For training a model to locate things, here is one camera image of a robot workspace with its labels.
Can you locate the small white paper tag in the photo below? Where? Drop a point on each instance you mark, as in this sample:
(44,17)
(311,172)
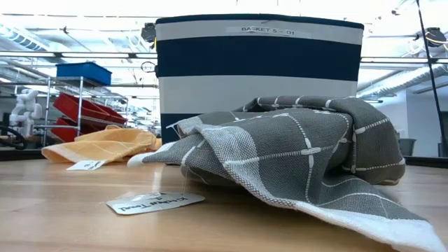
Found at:
(85,165)

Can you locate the red plastic bin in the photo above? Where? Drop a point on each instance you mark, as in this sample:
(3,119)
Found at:
(75,106)
(64,133)

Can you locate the thin black pole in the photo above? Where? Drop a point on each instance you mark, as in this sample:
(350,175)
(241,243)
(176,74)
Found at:
(432,80)

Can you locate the orange checked towel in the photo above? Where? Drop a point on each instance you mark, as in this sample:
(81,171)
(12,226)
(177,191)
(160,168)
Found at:
(105,145)

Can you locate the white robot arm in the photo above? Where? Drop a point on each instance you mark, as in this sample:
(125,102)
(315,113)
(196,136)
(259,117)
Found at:
(26,105)

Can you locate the grey waste bin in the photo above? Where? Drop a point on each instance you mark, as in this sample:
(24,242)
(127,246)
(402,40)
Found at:
(407,147)

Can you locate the handwritten white paper tag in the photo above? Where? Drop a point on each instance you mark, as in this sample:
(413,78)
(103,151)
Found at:
(154,203)

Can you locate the navy white striped basket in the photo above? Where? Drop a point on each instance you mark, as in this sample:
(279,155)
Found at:
(259,56)

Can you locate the white basket label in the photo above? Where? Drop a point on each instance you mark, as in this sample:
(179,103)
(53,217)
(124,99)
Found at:
(267,31)

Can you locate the grey checked towel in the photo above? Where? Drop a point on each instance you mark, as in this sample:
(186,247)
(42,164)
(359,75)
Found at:
(280,147)

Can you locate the blue plastic bin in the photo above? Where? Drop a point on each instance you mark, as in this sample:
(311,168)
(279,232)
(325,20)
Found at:
(84,71)

